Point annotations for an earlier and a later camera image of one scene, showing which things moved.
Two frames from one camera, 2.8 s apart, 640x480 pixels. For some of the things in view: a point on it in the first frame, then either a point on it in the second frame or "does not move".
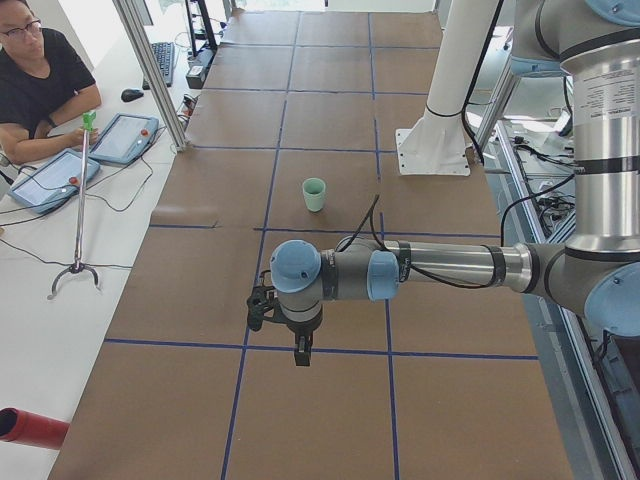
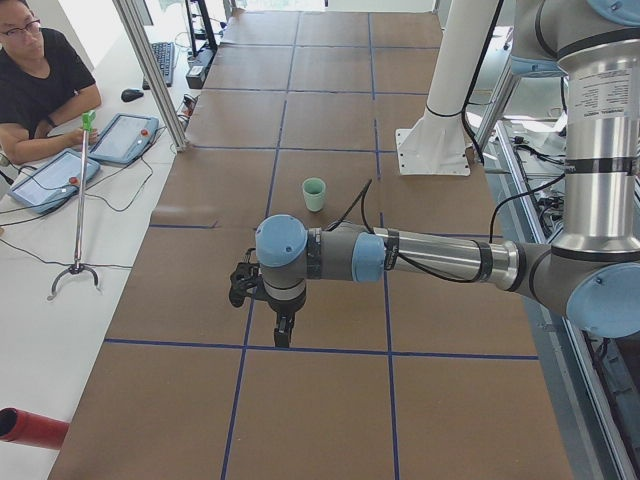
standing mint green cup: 314,197 does not move
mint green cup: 313,192 does not move
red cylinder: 17,425 does not move
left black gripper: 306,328 → 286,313
